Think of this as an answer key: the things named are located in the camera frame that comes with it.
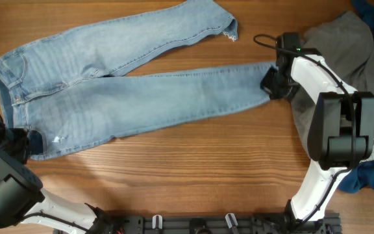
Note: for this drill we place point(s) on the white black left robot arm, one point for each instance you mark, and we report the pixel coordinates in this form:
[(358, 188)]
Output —
[(23, 200)]

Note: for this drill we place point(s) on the grey garment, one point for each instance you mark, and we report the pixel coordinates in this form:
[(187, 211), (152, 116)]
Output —
[(347, 45)]

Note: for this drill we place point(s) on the light blue denim jeans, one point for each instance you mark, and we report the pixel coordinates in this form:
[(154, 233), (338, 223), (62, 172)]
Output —
[(74, 90)]

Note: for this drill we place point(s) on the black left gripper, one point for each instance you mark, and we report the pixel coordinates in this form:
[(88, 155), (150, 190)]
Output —
[(19, 143)]

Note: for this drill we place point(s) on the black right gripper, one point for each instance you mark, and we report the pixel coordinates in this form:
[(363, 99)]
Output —
[(274, 84)]

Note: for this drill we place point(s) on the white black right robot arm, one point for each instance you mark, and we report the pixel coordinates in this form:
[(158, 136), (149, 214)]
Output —
[(339, 137)]

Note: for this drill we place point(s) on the dark blue garment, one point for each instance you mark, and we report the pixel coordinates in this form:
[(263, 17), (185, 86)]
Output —
[(363, 175)]

